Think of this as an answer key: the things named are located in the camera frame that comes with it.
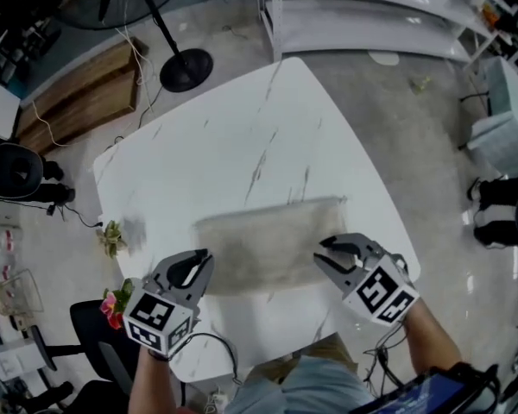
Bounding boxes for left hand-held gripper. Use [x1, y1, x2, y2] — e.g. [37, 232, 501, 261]
[123, 248, 216, 360]

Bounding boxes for table with light blue cloth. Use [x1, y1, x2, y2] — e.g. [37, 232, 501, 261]
[458, 56, 518, 177]

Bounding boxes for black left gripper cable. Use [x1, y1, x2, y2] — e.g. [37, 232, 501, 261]
[172, 332, 243, 386]

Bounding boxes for black pedestal fan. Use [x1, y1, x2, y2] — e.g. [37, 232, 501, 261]
[54, 0, 215, 93]

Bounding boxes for black tablet device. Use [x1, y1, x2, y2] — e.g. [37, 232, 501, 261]
[348, 362, 502, 414]

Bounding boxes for wooden floor platform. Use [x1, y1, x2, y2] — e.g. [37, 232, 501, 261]
[16, 39, 151, 155]

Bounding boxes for white metal shelf rack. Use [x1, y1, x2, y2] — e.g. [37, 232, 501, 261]
[256, 0, 502, 67]

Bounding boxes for beige cloth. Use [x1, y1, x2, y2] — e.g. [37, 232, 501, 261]
[193, 195, 349, 298]

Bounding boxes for black wrist bands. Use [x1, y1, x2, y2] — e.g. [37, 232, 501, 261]
[145, 346, 174, 363]

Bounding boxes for pink potted flowers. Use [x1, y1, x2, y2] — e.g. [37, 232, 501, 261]
[99, 278, 135, 330]

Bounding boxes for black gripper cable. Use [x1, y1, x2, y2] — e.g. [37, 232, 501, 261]
[172, 332, 243, 386]
[362, 321, 410, 397]

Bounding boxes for small green potted plant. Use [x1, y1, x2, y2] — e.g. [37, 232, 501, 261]
[95, 220, 130, 259]

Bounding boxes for clear acrylic box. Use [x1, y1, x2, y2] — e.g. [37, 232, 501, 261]
[0, 268, 45, 315]

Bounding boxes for small green floor item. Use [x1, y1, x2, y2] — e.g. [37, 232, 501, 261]
[409, 75, 433, 95]

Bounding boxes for white power cord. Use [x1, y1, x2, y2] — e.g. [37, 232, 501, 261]
[29, 27, 153, 148]

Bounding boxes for black power cable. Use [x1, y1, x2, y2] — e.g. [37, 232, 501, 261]
[46, 202, 105, 229]

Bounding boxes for white floor disc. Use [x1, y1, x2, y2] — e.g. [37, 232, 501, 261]
[369, 51, 401, 66]

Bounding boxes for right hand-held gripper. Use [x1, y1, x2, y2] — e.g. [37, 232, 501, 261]
[313, 232, 420, 328]

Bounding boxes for person's left forearm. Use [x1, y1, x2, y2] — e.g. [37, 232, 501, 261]
[128, 346, 177, 414]

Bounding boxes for black office chair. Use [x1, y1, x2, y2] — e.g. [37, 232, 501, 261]
[28, 298, 144, 398]
[6, 379, 133, 414]

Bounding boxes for person's right forearm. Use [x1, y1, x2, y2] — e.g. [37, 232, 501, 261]
[402, 298, 464, 379]

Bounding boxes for person's khaki trousers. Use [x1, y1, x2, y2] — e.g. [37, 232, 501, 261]
[244, 333, 360, 384]

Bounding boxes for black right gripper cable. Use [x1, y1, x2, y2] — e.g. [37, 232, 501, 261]
[362, 321, 410, 397]

